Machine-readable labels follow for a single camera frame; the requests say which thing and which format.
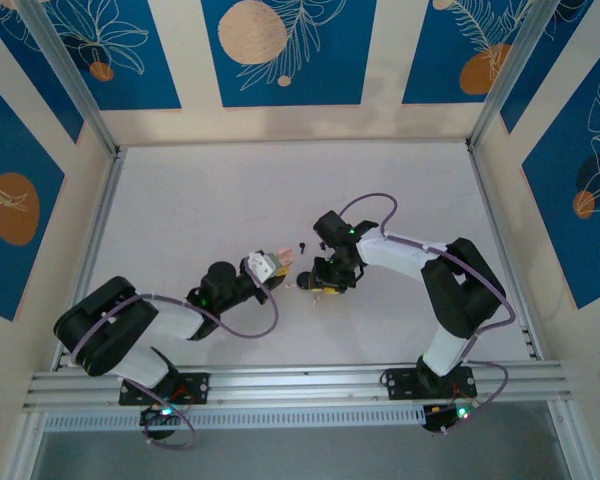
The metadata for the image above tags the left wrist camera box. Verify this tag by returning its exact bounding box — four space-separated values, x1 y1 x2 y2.
244 251 277 282

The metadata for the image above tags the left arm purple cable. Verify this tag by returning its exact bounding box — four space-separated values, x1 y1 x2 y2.
72 262 281 450

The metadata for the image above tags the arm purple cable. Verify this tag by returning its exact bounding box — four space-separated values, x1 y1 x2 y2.
72 262 281 450
337 193 516 431

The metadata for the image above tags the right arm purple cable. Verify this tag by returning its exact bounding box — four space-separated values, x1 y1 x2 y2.
337 193 516 431

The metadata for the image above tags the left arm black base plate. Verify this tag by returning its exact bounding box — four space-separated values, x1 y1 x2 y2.
118 372 211 406

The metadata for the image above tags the aluminium mounting rail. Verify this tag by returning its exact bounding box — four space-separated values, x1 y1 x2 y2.
22 359 579 412

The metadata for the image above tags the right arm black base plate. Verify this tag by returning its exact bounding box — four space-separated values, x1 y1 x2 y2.
382 367 479 401

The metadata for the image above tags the white slotted cable duct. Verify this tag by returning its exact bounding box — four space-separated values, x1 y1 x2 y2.
43 403 426 432

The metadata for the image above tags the aluminium table side rail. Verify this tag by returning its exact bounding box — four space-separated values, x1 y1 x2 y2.
52 147 127 371
467 142 544 361

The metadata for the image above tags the aluminium frame post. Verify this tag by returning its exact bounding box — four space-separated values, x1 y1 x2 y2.
14 0 121 157
465 0 564 151

